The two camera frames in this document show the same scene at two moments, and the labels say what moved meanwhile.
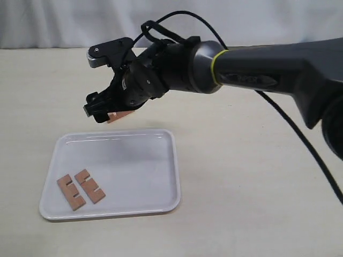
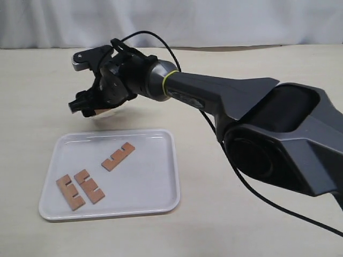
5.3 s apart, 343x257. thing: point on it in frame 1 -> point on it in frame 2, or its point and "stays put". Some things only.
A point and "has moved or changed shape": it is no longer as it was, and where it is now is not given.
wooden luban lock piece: x=115 y=116 has moved or changed shape
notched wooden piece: x=89 y=186 stays put
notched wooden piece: x=68 y=191 stays put
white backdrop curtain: x=81 y=24 stays put
